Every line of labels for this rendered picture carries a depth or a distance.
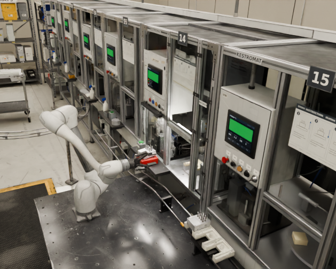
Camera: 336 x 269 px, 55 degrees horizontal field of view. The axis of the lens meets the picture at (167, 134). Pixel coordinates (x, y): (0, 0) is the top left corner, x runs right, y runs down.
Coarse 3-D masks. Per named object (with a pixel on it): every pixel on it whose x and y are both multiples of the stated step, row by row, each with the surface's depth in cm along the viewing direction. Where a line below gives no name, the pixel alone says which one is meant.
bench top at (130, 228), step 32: (64, 192) 279; (128, 192) 282; (160, 192) 284; (64, 224) 242; (96, 224) 244; (128, 224) 245; (160, 224) 246; (64, 256) 214; (96, 256) 215; (128, 256) 216; (160, 256) 217; (192, 256) 218
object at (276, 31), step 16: (224, 16) 296; (144, 32) 272; (176, 32) 231; (192, 32) 248; (208, 32) 251; (240, 32) 257; (256, 32) 260; (272, 32) 264; (288, 32) 237; (304, 32) 225; (144, 48) 278; (208, 48) 195; (208, 112) 208; (208, 128) 211; (176, 144) 290; (208, 144) 214; (160, 176) 335; (176, 192) 308; (192, 208) 285
